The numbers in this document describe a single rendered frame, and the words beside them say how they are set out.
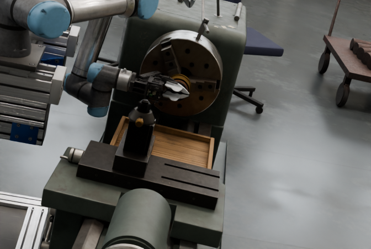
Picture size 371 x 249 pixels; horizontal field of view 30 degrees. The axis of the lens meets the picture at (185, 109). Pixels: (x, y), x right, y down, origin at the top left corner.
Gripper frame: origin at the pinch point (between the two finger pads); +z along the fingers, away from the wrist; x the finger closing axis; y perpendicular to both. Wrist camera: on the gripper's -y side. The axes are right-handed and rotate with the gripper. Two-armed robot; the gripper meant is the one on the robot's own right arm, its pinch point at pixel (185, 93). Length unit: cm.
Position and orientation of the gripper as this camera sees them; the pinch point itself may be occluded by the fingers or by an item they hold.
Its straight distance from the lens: 249.3
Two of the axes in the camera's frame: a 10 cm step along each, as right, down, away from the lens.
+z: 9.7, 2.4, -0.1
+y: -1.0, 3.6, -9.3
